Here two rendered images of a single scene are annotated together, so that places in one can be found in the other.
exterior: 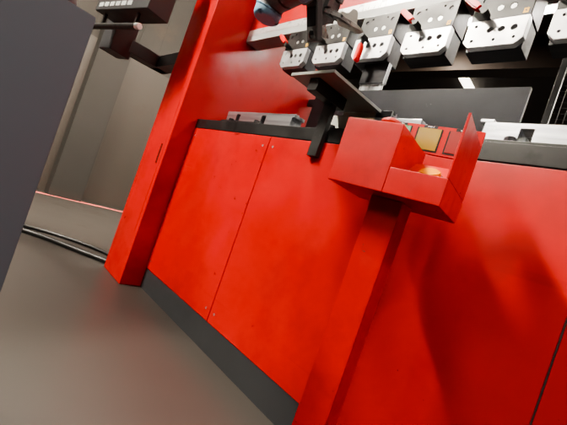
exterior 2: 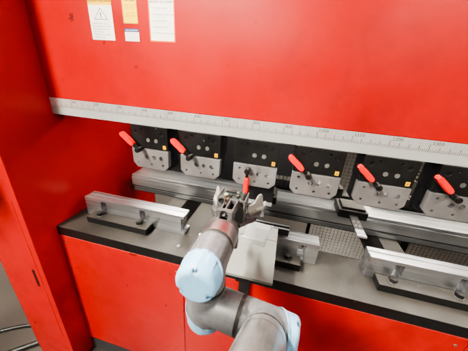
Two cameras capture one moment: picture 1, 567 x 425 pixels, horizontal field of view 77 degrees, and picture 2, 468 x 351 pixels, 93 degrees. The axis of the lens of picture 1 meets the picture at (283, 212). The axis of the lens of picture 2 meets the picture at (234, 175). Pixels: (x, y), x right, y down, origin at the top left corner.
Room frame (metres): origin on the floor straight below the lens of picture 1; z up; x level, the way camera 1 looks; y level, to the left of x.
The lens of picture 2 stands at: (0.70, 0.36, 1.52)
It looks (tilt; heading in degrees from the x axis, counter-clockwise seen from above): 24 degrees down; 326
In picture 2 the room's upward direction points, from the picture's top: 4 degrees clockwise
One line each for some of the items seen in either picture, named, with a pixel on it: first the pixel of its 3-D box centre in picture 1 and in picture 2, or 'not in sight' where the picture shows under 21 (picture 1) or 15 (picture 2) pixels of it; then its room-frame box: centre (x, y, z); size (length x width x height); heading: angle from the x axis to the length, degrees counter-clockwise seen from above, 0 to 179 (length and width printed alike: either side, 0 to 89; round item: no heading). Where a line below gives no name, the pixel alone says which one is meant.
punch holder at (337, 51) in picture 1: (337, 49); (203, 152); (1.42, 0.01, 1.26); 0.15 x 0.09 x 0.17; 44
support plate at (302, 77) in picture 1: (337, 93); (249, 246); (1.15, -0.04, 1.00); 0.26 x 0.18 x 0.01; 134
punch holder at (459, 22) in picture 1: (434, 35); (315, 168); (1.13, -0.26, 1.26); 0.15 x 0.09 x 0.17; 44
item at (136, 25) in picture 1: (115, 21); not in sight; (1.78, 1.11, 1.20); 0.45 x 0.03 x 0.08; 58
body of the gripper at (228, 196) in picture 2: (321, 2); (229, 214); (1.08, 0.10, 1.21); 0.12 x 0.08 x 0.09; 133
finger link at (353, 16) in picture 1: (352, 18); (258, 203); (1.10, 0.00, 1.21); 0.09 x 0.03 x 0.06; 97
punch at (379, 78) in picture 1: (374, 78); (259, 193); (1.26, -0.14, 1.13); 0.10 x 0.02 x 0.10; 44
